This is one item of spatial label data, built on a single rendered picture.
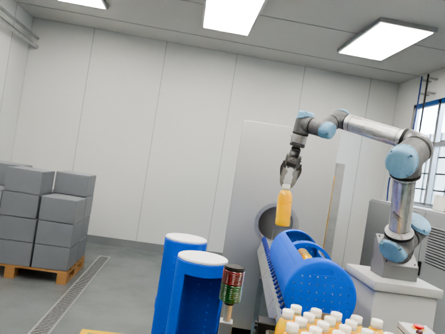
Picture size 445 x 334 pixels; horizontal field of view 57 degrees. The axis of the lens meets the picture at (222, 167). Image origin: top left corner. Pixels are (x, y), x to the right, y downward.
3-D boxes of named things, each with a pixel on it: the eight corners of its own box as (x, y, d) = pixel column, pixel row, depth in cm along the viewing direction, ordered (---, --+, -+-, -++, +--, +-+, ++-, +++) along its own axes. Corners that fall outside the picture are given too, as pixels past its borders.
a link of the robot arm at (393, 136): (445, 131, 159) (338, 102, 191) (434, 141, 153) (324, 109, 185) (440, 156, 165) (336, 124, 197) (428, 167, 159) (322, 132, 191)
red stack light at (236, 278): (243, 281, 121) (245, 268, 121) (243, 287, 115) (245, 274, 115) (222, 278, 122) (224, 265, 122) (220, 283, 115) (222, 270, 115)
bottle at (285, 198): (271, 224, 193) (275, 185, 192) (281, 224, 198) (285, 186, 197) (283, 227, 188) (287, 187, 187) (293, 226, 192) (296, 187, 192)
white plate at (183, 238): (209, 237, 285) (208, 239, 285) (170, 230, 287) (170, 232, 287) (204, 244, 257) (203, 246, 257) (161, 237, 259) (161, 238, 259)
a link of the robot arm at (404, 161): (418, 252, 178) (433, 139, 153) (402, 271, 170) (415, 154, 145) (392, 242, 186) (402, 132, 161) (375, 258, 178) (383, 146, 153)
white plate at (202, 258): (168, 250, 224) (167, 252, 224) (199, 264, 204) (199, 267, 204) (206, 249, 243) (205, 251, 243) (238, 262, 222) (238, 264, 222)
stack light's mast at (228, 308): (237, 318, 121) (245, 265, 121) (236, 326, 115) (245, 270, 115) (216, 314, 122) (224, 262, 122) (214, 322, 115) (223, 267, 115)
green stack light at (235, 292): (240, 298, 121) (243, 281, 121) (240, 305, 115) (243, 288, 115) (219, 294, 122) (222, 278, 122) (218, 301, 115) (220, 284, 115)
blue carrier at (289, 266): (314, 278, 247) (318, 230, 247) (353, 336, 160) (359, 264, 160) (267, 273, 248) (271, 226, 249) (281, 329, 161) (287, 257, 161)
